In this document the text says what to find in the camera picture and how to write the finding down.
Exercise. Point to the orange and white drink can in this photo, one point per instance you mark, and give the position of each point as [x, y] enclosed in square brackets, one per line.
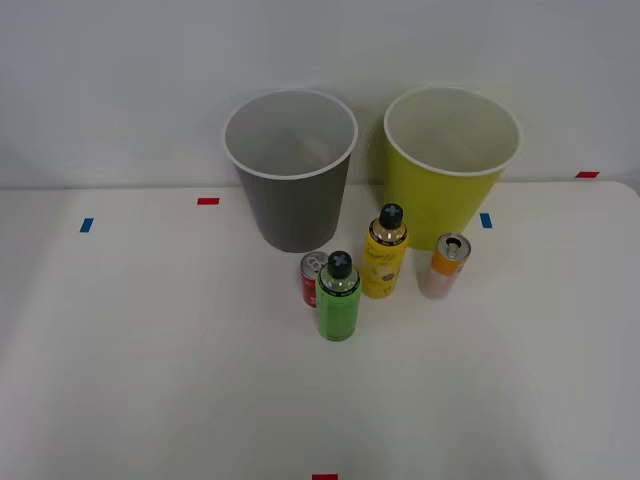
[442, 272]

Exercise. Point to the grey plastic waste bin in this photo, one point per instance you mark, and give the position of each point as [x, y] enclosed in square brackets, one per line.
[295, 210]

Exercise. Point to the red drink can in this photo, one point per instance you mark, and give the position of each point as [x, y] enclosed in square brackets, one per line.
[308, 287]

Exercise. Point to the yellow label plastic bottle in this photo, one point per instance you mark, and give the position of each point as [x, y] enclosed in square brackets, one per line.
[382, 265]

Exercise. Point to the green label plastic bottle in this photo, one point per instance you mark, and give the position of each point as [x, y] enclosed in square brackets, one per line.
[339, 312]

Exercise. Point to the yellow-green plastic waste bin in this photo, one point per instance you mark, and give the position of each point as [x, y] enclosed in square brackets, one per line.
[440, 195]

